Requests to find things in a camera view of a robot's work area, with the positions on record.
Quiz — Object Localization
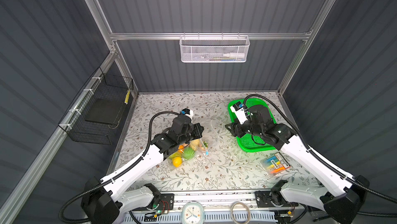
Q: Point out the white alarm clock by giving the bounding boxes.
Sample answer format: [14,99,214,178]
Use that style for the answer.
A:
[181,202,205,224]

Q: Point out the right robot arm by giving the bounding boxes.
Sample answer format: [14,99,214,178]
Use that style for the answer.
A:
[226,102,366,224]

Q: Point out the white wire mesh basket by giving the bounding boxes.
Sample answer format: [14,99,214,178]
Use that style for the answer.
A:
[179,35,250,63]

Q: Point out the orange carrot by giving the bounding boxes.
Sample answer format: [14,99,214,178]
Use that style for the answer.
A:
[177,145,185,154]

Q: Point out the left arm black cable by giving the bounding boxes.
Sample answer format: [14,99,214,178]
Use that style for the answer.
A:
[58,111,182,224]

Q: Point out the pack of coloured markers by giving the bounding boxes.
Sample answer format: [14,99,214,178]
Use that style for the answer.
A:
[260,153,291,176]

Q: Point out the green plastic basket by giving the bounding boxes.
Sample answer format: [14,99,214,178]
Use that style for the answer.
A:
[227,98,277,153]

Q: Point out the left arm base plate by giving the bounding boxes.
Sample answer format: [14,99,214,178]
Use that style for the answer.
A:
[133,193,175,211]

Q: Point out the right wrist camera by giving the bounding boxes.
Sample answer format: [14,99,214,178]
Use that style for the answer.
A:
[230,101,248,125]

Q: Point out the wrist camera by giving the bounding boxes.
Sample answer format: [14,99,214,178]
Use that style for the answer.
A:
[181,108,194,121]
[230,101,248,125]

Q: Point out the clear zip top bag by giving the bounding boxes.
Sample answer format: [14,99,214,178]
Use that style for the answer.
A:
[167,120,219,169]

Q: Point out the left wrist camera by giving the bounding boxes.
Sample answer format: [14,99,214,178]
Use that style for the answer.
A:
[181,108,194,121]

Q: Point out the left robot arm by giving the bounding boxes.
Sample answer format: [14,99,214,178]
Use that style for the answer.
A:
[81,111,204,224]

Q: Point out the green cabbage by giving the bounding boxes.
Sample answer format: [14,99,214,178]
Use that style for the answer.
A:
[182,146,196,160]

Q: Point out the black stapler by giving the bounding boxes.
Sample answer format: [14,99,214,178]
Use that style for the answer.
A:
[309,211,330,222]

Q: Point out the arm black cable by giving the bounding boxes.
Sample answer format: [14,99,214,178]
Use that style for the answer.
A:
[58,111,182,224]
[242,94,397,217]

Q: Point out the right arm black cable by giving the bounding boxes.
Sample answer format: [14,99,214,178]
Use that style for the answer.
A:
[242,94,397,217]

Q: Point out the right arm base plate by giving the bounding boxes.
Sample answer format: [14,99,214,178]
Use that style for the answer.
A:
[254,190,299,208]

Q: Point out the coiled beige cable ring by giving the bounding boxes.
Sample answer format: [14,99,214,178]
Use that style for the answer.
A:
[230,201,251,224]

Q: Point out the yellow lemon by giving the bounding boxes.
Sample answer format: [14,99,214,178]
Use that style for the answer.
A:
[172,157,183,168]

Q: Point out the black wire basket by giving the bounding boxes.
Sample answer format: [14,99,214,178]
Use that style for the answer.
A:
[59,71,134,145]

